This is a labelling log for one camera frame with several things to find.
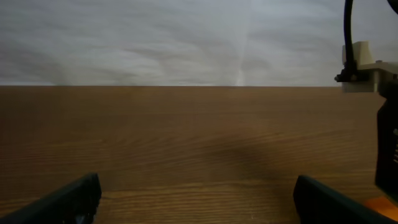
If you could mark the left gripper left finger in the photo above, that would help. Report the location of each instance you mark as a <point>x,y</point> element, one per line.
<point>62,202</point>

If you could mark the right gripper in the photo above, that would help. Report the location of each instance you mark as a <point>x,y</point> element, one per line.
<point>391,95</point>

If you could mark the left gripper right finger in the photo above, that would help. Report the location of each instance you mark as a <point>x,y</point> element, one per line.
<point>326,205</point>

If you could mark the orange cube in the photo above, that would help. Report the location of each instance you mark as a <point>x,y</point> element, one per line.
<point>384,207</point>

